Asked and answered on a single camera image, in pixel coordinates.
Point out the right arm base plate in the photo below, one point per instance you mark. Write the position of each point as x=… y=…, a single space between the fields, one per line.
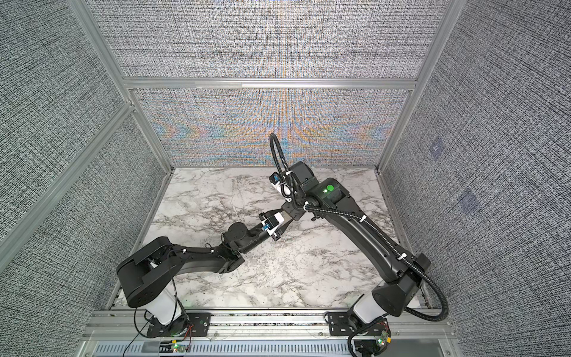
x=343 y=324

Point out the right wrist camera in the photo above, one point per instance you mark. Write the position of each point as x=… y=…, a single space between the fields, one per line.
x=280 y=185

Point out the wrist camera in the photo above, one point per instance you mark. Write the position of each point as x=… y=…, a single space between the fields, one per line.
x=271 y=221
x=280 y=185

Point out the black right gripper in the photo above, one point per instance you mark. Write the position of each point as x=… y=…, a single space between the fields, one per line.
x=294 y=213

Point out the aluminium enclosure frame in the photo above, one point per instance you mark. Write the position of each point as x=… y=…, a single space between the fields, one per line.
x=24 y=229

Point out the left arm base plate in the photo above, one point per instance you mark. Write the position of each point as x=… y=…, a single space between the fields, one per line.
x=189 y=324

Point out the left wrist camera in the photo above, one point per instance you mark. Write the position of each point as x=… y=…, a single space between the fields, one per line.
x=271 y=221

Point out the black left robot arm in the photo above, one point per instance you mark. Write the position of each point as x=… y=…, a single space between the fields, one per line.
x=147 y=276

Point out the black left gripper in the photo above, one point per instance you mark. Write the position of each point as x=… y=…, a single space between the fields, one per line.
x=283 y=228

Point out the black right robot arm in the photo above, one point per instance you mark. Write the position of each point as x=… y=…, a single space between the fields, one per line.
x=402 y=271

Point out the aluminium front rail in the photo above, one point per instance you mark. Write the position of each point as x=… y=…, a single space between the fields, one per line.
x=263 y=332

